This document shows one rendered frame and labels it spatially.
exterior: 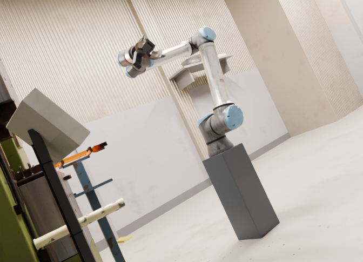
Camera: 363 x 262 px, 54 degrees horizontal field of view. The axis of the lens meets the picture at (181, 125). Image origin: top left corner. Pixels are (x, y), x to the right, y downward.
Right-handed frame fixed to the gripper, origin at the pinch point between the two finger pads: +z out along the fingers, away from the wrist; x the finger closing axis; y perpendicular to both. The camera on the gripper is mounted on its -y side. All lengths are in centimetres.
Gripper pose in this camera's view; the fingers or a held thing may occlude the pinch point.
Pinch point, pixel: (154, 47)
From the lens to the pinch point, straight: 180.6
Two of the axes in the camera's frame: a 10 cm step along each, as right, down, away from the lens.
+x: 7.0, 5.2, 4.9
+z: 6.0, -0.6, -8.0
